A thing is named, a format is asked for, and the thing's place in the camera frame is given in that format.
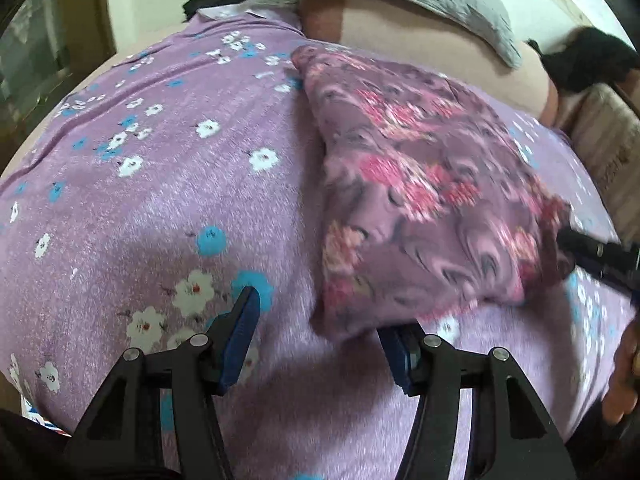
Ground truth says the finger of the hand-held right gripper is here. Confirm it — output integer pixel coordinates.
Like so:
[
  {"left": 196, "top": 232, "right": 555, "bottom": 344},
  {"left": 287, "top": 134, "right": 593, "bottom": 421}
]
[{"left": 557, "top": 227, "right": 640, "bottom": 283}]

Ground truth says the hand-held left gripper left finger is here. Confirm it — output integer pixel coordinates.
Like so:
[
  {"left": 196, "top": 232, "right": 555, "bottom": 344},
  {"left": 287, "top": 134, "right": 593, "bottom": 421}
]
[{"left": 65, "top": 286, "right": 261, "bottom": 480}]

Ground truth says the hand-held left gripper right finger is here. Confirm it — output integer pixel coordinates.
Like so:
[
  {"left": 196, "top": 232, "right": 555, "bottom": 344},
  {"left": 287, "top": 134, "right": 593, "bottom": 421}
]
[{"left": 377, "top": 322, "right": 568, "bottom": 480}]

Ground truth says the maroon pink floral garment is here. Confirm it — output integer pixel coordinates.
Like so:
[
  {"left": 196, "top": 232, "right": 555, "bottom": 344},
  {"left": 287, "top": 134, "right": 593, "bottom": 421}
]
[{"left": 291, "top": 44, "right": 576, "bottom": 346}]

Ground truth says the person's right hand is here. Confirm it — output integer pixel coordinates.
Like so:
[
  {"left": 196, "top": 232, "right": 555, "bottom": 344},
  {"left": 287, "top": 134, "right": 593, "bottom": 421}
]
[{"left": 602, "top": 330, "right": 640, "bottom": 426}]

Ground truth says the striped beige headboard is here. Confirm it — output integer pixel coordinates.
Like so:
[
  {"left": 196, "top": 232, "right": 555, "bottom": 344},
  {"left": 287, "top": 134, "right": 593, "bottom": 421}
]
[{"left": 565, "top": 82, "right": 640, "bottom": 241}]

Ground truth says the purple floral bedsheet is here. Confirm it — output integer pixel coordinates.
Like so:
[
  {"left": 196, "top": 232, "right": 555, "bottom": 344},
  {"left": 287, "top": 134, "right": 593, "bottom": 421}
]
[{"left": 0, "top": 12, "right": 640, "bottom": 480}]

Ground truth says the large black cloth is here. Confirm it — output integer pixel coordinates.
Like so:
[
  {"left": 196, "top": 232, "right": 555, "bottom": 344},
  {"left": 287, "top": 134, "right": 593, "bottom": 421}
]
[{"left": 525, "top": 26, "right": 638, "bottom": 93}]

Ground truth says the beige bolster cushion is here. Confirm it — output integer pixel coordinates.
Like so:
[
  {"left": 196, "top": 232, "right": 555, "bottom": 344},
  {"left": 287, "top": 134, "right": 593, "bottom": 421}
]
[{"left": 300, "top": 0, "right": 558, "bottom": 126}]

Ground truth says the white floral cloth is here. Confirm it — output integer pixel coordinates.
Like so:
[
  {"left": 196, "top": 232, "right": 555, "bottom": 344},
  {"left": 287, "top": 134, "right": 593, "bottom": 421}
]
[{"left": 197, "top": 2, "right": 301, "bottom": 21}]

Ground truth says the small black cloth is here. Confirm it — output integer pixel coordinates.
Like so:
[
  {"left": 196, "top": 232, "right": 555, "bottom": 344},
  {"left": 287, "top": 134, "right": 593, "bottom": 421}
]
[{"left": 182, "top": 0, "right": 256, "bottom": 18}]

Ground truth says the wooden door with patterned glass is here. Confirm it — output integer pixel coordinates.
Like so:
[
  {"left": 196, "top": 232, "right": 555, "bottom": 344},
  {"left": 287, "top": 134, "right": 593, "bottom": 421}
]
[{"left": 0, "top": 0, "right": 113, "bottom": 176}]

